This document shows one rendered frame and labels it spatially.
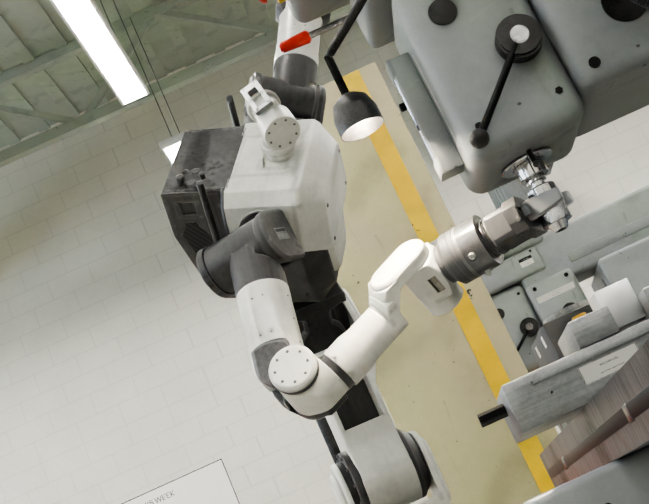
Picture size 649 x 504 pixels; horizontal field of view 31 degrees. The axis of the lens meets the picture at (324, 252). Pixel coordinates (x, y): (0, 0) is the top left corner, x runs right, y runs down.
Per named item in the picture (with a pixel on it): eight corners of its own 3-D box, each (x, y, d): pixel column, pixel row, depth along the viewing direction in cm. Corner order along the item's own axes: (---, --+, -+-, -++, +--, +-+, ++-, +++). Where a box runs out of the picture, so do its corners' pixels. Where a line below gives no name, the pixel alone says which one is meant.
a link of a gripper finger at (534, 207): (566, 201, 176) (530, 222, 178) (556, 183, 177) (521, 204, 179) (562, 200, 175) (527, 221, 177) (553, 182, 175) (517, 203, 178)
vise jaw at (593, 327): (580, 349, 158) (566, 322, 159) (569, 366, 172) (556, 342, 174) (620, 331, 158) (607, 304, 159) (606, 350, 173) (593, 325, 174)
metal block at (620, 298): (613, 331, 163) (593, 292, 164) (607, 338, 168) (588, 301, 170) (647, 315, 163) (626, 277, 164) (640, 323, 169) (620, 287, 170)
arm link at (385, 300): (427, 240, 184) (370, 302, 182) (460, 278, 187) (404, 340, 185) (408, 234, 190) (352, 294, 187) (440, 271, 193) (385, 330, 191)
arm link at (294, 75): (257, 72, 241) (250, 128, 235) (265, 46, 233) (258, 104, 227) (312, 82, 243) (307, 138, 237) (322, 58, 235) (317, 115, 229)
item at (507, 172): (504, 166, 177) (501, 162, 178) (501, 184, 186) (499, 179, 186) (555, 143, 178) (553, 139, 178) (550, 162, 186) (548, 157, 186)
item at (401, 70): (441, 174, 180) (384, 60, 186) (441, 182, 184) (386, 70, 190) (465, 163, 180) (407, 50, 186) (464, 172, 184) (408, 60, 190)
